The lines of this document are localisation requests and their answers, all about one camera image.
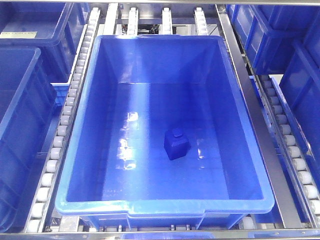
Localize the blue plastic bottle-shaped part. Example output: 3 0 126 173
163 127 191 160

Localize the blue plastic target bin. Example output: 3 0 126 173
55 35 275 229

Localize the blue plastic bin left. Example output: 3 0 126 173
0 46 56 233

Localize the blue bin upper left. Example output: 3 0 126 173
0 1 90 83

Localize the blue bin upper right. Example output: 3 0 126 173
226 4 320 75

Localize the blue plastic bin right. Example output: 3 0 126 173
271 19 320 176

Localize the white roller track right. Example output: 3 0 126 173
259 75 320 228

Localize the white roller track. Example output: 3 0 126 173
259 75 320 228
23 7 101 234

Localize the white roller track left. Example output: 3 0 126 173
23 7 101 234

